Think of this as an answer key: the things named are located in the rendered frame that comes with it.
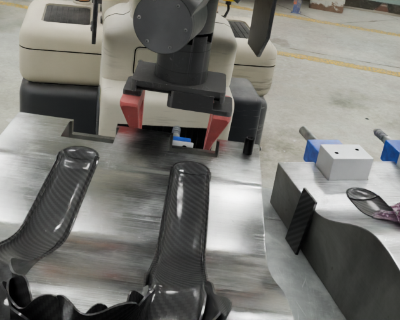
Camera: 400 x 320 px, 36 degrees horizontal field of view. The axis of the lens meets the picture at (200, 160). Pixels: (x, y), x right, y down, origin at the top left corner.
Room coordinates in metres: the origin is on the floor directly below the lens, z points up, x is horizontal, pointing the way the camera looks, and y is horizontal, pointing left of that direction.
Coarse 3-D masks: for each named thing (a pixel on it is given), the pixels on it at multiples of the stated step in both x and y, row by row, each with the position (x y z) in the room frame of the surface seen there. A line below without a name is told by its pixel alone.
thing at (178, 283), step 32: (64, 160) 0.51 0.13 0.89; (96, 160) 0.51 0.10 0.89; (64, 192) 0.46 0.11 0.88; (192, 192) 0.49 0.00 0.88; (32, 224) 0.41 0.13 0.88; (64, 224) 0.42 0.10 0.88; (192, 224) 0.44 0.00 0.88; (0, 256) 0.32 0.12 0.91; (32, 256) 0.34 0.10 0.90; (160, 256) 0.38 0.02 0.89; (192, 256) 0.40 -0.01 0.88; (0, 288) 0.29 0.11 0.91; (160, 288) 0.31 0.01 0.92; (192, 288) 0.31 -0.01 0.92
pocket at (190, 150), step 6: (168, 144) 0.58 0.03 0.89; (216, 144) 0.60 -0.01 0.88; (168, 150) 0.59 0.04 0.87; (174, 150) 0.59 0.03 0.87; (180, 150) 0.59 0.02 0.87; (186, 150) 0.59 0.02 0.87; (192, 150) 0.59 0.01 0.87; (198, 150) 0.60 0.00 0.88; (204, 150) 0.60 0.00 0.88; (210, 150) 0.60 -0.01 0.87; (216, 150) 0.60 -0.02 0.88; (210, 156) 0.60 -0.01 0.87; (216, 156) 0.60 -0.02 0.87
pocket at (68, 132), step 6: (66, 126) 0.58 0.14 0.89; (72, 126) 0.59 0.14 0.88; (66, 132) 0.58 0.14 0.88; (72, 132) 0.60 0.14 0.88; (78, 132) 0.60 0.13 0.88; (78, 138) 0.59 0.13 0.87; (84, 138) 0.59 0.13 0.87; (90, 138) 0.59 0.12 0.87; (96, 138) 0.59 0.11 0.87; (102, 138) 0.59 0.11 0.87; (108, 138) 0.59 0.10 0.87; (114, 138) 0.60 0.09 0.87
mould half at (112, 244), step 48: (0, 144) 0.52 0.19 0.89; (48, 144) 0.53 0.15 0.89; (96, 144) 0.55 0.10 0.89; (144, 144) 0.56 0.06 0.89; (240, 144) 0.60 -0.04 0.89; (0, 192) 0.44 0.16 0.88; (96, 192) 0.46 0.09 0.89; (144, 192) 0.47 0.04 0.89; (240, 192) 0.50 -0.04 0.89; (0, 240) 0.36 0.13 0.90; (96, 240) 0.39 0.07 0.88; (144, 240) 0.41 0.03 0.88; (240, 240) 0.43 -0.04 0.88; (48, 288) 0.27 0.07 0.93; (96, 288) 0.28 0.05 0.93; (240, 288) 0.31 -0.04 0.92
